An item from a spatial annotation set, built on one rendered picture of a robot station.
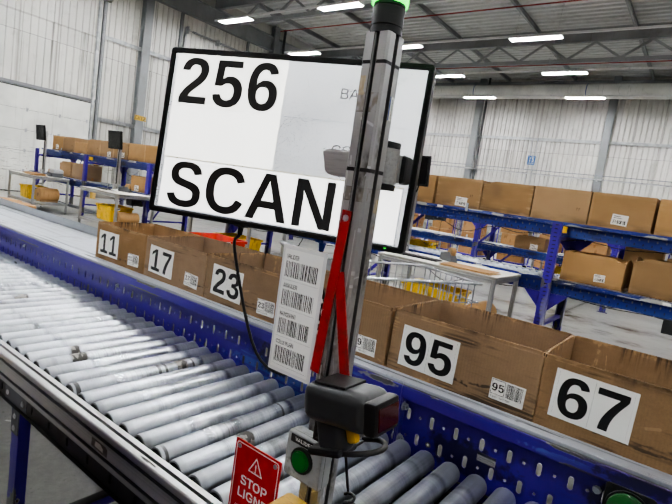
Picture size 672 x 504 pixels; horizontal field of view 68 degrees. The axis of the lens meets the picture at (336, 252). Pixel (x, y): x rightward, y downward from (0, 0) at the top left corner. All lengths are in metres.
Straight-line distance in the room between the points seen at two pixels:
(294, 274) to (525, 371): 0.67
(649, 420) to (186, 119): 1.06
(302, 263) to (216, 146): 0.30
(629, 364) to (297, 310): 0.97
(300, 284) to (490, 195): 5.39
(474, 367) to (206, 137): 0.81
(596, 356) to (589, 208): 4.40
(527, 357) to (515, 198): 4.81
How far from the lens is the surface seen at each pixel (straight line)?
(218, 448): 1.20
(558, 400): 1.24
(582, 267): 5.55
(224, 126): 0.93
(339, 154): 0.83
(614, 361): 1.49
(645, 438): 1.23
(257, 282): 1.67
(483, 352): 1.26
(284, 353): 0.78
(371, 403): 0.63
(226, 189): 0.91
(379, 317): 1.38
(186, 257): 1.96
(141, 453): 1.18
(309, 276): 0.73
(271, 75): 0.91
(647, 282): 5.47
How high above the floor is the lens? 1.33
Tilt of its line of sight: 7 degrees down
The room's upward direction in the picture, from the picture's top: 8 degrees clockwise
